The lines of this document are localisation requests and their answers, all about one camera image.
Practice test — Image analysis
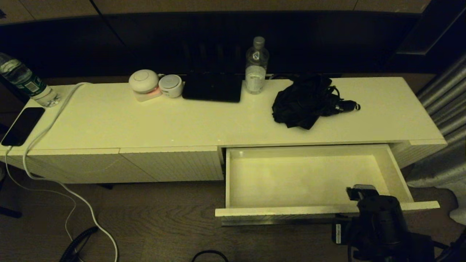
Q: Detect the black umbrella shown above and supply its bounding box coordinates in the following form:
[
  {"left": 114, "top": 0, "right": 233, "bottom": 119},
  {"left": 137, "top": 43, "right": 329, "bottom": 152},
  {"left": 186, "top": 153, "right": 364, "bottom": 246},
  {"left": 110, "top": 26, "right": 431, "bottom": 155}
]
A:
[{"left": 272, "top": 75, "right": 361, "bottom": 130}]

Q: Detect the white base with pink light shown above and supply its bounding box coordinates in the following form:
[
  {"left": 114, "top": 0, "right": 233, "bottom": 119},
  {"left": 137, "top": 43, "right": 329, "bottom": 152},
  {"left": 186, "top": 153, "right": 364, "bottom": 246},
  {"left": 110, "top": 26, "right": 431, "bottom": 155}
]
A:
[{"left": 135, "top": 87, "right": 163, "bottom": 102}]

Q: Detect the black flat rectangular device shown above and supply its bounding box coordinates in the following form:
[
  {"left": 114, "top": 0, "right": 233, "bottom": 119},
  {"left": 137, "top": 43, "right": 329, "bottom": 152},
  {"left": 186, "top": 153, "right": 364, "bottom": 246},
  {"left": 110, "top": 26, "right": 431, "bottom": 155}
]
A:
[{"left": 182, "top": 71, "right": 243, "bottom": 103}]

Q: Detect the white dome shaped device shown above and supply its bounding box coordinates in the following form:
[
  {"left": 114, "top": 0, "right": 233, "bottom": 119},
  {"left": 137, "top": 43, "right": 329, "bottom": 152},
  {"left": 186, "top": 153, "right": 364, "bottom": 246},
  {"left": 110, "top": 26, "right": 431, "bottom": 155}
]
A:
[{"left": 129, "top": 69, "right": 159, "bottom": 94}]

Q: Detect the black coiled cable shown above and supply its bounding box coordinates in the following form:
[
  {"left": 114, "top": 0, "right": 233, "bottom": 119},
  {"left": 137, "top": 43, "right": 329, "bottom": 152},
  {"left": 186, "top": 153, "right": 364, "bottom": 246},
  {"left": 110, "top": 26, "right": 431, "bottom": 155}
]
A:
[{"left": 60, "top": 226, "right": 99, "bottom": 262}]

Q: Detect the thin white charging cable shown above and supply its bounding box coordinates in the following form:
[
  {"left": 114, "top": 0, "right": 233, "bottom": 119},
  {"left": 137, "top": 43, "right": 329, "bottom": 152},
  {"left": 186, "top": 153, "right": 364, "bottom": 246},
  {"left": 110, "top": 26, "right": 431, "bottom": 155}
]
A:
[{"left": 4, "top": 146, "right": 78, "bottom": 242}]

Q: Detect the thick white power cable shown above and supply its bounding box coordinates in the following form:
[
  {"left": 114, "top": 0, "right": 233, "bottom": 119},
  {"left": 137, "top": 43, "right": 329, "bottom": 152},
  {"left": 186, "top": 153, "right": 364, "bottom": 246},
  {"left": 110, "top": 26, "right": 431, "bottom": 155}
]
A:
[{"left": 23, "top": 82, "right": 119, "bottom": 262}]

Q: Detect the white cabinet drawer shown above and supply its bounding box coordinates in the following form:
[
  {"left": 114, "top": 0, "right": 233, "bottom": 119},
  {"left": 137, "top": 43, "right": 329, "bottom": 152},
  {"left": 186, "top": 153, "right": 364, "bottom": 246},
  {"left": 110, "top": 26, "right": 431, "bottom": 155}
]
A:
[{"left": 214, "top": 144, "right": 441, "bottom": 227}]

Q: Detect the white low cabinet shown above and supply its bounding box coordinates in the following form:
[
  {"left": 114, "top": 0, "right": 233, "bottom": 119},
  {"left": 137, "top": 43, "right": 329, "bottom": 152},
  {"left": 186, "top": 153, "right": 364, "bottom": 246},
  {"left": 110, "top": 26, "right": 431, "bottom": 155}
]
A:
[{"left": 0, "top": 76, "right": 447, "bottom": 184}]

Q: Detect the black smartphone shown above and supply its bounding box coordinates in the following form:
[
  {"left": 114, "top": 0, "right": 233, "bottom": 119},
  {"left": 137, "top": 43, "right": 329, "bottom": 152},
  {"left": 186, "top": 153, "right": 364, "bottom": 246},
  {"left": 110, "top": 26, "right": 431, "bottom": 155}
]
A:
[{"left": 1, "top": 107, "right": 46, "bottom": 147}]

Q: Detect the green label water bottle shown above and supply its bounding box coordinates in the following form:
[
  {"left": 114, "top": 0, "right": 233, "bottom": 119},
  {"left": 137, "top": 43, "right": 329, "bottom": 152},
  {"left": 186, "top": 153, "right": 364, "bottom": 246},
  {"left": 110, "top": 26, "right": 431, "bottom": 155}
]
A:
[{"left": 0, "top": 53, "right": 60, "bottom": 107}]

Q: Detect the black arched floor cable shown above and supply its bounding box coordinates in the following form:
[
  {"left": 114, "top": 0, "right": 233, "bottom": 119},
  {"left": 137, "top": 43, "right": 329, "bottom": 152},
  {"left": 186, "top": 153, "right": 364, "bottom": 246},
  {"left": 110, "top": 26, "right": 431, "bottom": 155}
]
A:
[{"left": 192, "top": 250, "right": 229, "bottom": 262}]

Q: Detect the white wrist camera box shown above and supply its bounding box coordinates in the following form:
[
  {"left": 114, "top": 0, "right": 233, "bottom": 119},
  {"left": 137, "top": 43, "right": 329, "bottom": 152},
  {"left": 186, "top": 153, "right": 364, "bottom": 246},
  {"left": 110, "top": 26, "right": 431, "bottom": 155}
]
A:
[{"left": 346, "top": 184, "right": 379, "bottom": 201}]

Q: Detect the small white round speaker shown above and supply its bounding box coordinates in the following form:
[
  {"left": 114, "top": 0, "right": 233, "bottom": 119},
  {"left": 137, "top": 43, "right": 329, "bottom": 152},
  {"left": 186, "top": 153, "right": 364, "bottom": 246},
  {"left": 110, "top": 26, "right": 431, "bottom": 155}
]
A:
[{"left": 158, "top": 74, "right": 183, "bottom": 98}]

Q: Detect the white ribbed cabinet door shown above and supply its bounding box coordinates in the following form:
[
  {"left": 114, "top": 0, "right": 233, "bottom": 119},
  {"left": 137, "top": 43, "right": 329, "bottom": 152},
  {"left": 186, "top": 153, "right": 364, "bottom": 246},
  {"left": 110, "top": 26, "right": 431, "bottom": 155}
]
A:
[
  {"left": 119, "top": 146, "right": 225, "bottom": 182},
  {"left": 2, "top": 147, "right": 158, "bottom": 184}
]

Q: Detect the clear plastic water bottle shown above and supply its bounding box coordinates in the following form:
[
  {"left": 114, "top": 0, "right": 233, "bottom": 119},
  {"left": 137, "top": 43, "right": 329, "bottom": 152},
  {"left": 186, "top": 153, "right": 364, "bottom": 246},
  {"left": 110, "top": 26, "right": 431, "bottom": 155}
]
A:
[{"left": 245, "top": 36, "right": 270, "bottom": 94}]

